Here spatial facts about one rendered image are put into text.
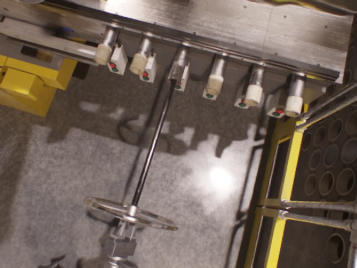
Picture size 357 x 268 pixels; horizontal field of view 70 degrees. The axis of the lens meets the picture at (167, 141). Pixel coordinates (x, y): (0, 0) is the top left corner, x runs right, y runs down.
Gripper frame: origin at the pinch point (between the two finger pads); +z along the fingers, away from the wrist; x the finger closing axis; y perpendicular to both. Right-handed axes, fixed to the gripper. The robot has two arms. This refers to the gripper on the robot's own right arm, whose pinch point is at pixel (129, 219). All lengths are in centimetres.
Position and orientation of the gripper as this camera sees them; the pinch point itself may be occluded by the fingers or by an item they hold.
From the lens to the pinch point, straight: 104.3
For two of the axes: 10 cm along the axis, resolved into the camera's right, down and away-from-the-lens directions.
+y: -8.3, -1.4, 5.4
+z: 2.9, -9.4, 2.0
